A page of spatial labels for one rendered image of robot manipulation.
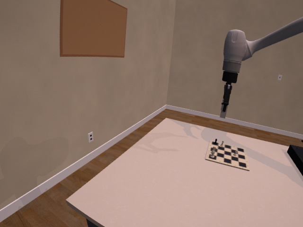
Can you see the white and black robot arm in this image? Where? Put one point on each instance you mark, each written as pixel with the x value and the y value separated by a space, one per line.
pixel 238 49

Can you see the chessboard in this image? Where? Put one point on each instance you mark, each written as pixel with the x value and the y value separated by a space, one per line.
pixel 224 155

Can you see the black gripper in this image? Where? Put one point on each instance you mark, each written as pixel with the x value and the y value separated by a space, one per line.
pixel 229 78

